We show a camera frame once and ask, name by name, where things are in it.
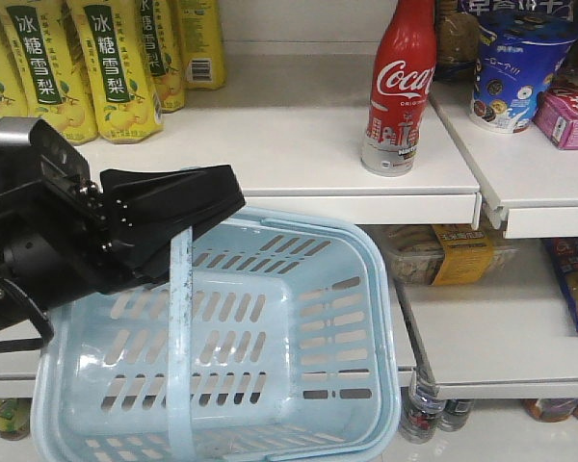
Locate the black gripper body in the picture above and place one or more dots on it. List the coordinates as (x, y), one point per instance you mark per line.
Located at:
(54, 248)

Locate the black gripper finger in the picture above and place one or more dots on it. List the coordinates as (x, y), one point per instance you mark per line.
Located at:
(142, 255)
(170, 201)

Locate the light blue plastic basket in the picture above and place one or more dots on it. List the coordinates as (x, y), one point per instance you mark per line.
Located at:
(272, 341)

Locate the red Coca-Cola aluminium bottle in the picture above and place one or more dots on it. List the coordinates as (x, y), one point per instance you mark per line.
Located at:
(402, 75)

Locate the yellow pear drink bottle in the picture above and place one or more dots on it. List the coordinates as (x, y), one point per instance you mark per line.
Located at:
(51, 66)
(162, 49)
(126, 105)
(201, 44)

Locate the white shelf unit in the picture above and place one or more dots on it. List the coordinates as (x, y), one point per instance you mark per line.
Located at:
(290, 121)

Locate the boxed biscuit pack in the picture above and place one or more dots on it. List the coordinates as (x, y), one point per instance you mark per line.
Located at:
(443, 254)

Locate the brown cracker pack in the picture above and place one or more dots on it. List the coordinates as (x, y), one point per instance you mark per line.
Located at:
(457, 33)

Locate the blue cookie cup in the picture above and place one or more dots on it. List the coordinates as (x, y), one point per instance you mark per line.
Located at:
(519, 54)

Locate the pink snack box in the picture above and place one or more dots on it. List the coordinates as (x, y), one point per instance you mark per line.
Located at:
(557, 117)

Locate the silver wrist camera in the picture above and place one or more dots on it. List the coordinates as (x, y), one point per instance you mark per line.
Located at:
(32, 151)

